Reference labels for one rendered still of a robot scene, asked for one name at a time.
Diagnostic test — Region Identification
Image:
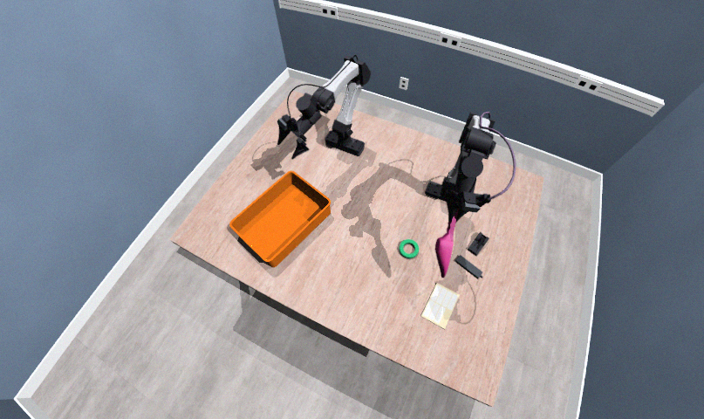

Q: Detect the green ring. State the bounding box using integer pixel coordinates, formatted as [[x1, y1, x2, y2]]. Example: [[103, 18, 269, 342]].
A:
[[399, 239, 419, 258]]

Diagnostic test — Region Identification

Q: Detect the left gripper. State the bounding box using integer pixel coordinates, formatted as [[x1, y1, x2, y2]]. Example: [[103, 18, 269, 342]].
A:
[[445, 173, 476, 222]]

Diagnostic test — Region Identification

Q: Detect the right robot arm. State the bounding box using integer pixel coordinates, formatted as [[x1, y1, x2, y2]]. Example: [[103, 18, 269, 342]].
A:
[[277, 56, 371, 153]]

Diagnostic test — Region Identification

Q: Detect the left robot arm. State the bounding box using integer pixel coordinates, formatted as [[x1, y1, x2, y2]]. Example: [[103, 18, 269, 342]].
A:
[[426, 112, 496, 212]]

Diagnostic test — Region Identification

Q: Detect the orange rectangular tray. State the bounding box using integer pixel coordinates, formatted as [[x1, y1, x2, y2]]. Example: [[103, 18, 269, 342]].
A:
[[229, 171, 331, 267]]

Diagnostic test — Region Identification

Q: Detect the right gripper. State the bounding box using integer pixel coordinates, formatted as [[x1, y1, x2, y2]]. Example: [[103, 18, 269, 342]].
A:
[[277, 115, 313, 160]]

